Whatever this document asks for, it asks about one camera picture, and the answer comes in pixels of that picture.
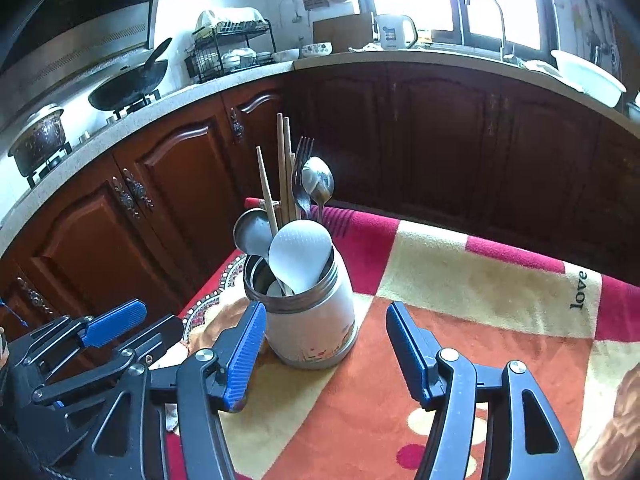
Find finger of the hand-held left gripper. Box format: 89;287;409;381
20;299;148;367
32;314;186;407

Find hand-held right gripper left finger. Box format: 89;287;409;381
70;301;268;480

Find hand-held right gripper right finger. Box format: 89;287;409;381
385;301;586;480

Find white printed utensil canister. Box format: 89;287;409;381
242;247;358;370

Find white rice paddle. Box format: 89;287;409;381
268;220;335;297

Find round metal ladle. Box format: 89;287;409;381
233;208;275;261

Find hanging kitchen utensils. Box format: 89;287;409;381
565;0;621;61

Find patterned tablecloth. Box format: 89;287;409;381
165;250;251;431

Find patchwork printed blanket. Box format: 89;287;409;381
165;197;640;480

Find gas stove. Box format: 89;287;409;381
20;90;166;190

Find dark cooking pot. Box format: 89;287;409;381
7;104;68;178

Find dark wooden kitchen cabinet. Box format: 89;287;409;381
0;60;640;391

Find black wok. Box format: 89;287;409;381
88;37;173;112

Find black dish rack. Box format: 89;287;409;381
185;7;278;84

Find grey stone countertop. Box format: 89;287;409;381
0;50;640;241

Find range hood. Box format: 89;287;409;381
0;0;168;126

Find white electric kettle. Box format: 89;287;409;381
372;12;420;51

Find wooden cutting board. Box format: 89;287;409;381
312;14;376;54

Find white basin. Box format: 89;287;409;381
550;49;627;108

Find metal faucet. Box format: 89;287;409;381
465;0;508;61

